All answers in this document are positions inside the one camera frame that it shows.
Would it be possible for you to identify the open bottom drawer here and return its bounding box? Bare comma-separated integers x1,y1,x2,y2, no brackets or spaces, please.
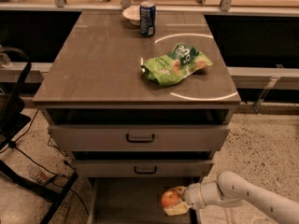
87,177,202,224

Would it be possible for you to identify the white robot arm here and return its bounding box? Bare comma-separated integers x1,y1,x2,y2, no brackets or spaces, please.
161,171,299,224

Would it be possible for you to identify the top drawer with black handle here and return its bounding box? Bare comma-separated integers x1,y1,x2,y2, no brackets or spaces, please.
49,125,229,152

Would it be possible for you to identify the middle drawer with black handle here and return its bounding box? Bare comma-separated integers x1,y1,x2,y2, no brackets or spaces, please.
73,160,214,177

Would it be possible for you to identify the green chip bag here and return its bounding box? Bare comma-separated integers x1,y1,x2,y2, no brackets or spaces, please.
141,43,213,86

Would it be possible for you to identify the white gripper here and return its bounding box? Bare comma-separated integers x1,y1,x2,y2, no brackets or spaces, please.
164,183,206,216

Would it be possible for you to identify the plastic water bottle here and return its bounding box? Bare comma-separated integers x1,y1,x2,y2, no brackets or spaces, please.
27,165,49,185

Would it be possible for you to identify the black chair frame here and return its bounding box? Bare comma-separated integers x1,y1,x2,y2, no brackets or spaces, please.
0,47,78,224

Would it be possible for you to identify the black floor cable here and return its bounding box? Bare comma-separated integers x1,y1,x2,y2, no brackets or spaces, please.
0,108,90,217

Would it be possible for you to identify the white bowl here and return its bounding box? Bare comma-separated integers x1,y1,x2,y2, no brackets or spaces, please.
122,7,140,26

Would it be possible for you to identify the blue soda can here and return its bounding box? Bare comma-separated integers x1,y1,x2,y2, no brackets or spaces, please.
139,1,156,37

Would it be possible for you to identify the red apple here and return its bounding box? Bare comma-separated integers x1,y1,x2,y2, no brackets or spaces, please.
161,190,180,208

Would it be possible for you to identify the drawer with black handle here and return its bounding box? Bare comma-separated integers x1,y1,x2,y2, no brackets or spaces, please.
49,125,229,152
73,160,214,177

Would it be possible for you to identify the grey drawer cabinet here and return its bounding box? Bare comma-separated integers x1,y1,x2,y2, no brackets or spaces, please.
32,10,242,224

